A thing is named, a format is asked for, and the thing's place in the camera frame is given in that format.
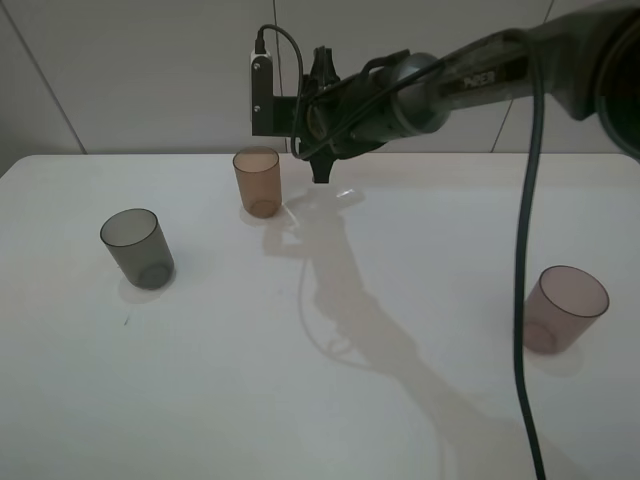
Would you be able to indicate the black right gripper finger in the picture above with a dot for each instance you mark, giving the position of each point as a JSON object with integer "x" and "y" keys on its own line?
{"x": 323, "y": 69}
{"x": 321, "y": 166}

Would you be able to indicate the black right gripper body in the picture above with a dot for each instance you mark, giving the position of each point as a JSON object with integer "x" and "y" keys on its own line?
{"x": 342, "y": 118}

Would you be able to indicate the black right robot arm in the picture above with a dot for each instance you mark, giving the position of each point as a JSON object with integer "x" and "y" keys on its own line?
{"x": 587, "y": 60}

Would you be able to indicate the orange translucent plastic cup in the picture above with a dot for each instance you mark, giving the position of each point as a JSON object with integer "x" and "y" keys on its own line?
{"x": 258, "y": 177}

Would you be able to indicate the grey translucent plastic cup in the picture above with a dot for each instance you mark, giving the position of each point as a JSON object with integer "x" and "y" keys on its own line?
{"x": 137, "y": 243}

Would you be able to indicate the pink translucent plastic cup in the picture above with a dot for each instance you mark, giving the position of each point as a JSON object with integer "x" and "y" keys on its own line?
{"x": 564, "y": 302}

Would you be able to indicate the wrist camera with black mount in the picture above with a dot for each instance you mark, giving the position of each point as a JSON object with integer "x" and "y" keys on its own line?
{"x": 271, "y": 115}

